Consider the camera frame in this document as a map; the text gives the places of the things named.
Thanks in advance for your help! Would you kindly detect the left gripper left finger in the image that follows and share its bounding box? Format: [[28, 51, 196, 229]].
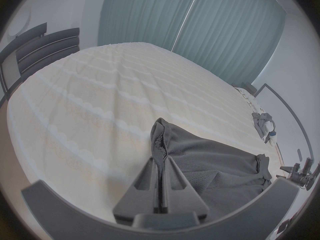
[[113, 157, 160, 220]]

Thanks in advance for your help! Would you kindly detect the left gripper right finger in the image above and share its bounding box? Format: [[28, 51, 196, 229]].
[[162, 156, 209, 219]]

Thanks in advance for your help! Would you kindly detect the black T-shirt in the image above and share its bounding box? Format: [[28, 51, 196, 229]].
[[150, 118, 273, 219]]

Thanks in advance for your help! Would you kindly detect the pile of clothes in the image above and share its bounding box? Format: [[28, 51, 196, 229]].
[[251, 112, 278, 146]]

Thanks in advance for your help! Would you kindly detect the bed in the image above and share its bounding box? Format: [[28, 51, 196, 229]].
[[5, 42, 316, 226]]

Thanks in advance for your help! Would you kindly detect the white printed pillow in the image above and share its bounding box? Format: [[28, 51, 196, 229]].
[[235, 86, 263, 112]]

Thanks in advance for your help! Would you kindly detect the blue-green curtain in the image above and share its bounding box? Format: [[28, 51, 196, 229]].
[[97, 0, 201, 52], [172, 0, 287, 85]]

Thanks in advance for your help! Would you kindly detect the black chest of drawers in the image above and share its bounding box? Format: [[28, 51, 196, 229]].
[[0, 22, 80, 101]]

